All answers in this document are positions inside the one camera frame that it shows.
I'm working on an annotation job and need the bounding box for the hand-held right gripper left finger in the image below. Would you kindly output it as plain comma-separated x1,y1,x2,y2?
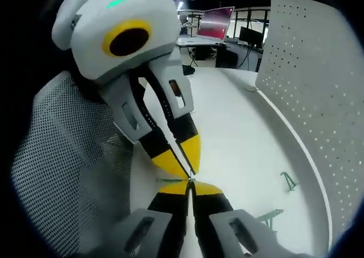
109,181,191,258

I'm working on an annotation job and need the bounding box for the laptop with red screen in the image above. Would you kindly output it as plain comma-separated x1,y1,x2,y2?
175,6,236,47

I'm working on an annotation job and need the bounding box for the black computer tower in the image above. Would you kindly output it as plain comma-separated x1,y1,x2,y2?
214,46,238,69

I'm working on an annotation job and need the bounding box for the white perforated mounting plate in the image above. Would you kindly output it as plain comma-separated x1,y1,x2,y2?
246,0,363,252

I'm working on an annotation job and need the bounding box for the grey mesh office chair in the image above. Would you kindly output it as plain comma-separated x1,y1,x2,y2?
11,70,134,258

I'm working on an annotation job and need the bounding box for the black monitor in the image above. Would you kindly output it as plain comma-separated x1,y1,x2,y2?
239,26,264,47

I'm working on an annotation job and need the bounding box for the green hook assembly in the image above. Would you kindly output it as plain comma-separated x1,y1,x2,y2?
280,171,300,194
255,209,285,234
156,177,197,184

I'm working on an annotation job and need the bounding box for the white laptop desk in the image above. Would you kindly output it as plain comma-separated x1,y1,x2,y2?
175,38,228,68

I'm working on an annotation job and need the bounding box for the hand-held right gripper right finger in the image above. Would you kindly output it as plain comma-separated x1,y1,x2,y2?
191,181,296,258

